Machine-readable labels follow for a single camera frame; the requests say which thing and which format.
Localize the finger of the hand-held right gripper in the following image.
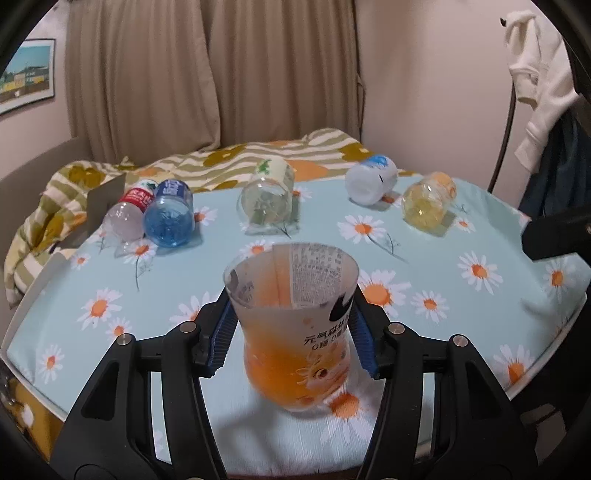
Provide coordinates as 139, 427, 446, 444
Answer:
522, 207, 591, 262

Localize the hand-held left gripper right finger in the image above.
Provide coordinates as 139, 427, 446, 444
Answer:
348, 295, 539, 480

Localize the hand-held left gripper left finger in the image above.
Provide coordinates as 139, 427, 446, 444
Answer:
50, 288, 238, 480

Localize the orange label plastic bottle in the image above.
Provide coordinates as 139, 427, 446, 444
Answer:
223, 242, 361, 414

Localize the dark blue hanging garment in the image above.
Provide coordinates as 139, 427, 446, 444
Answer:
517, 106, 591, 222

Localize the dark coat rack pole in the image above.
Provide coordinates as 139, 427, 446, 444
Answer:
487, 78, 518, 192

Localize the blue plastic bottle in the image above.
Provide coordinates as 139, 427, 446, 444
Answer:
143, 179, 195, 247

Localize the green label clear bottle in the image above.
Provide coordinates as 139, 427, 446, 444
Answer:
237, 156, 296, 232

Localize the red label clear bottle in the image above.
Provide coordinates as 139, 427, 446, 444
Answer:
102, 181, 157, 243

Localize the white bottle blue label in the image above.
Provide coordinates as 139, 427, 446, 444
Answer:
345, 154, 399, 206

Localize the white hanging garment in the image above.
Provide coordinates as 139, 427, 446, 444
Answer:
501, 9, 580, 174

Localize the green striped floral blanket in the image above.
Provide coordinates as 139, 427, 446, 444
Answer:
4, 128, 416, 305

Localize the grey cardboard sheet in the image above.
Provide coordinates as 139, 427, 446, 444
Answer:
60, 174, 127, 252

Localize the yellow floral cloth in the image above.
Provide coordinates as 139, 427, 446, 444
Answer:
0, 369, 70, 467

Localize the beige curtain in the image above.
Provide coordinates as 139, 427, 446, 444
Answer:
65, 0, 363, 164

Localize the framed wall picture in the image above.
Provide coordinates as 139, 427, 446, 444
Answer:
0, 39, 56, 116

